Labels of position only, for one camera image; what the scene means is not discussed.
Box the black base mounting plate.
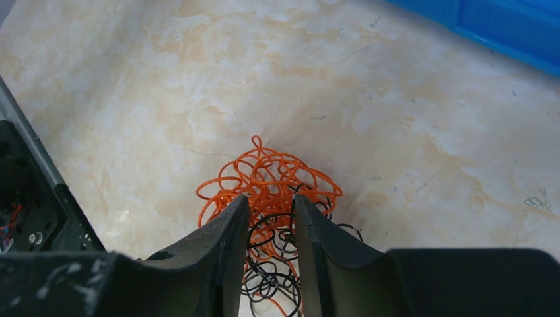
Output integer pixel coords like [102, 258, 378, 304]
[1, 82, 105, 254]

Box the blue three-compartment plastic bin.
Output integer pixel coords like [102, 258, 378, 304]
[391, 0, 559, 76]

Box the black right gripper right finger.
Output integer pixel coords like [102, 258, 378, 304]
[293, 195, 559, 316]

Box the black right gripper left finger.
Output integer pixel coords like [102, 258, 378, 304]
[1, 195, 249, 316]

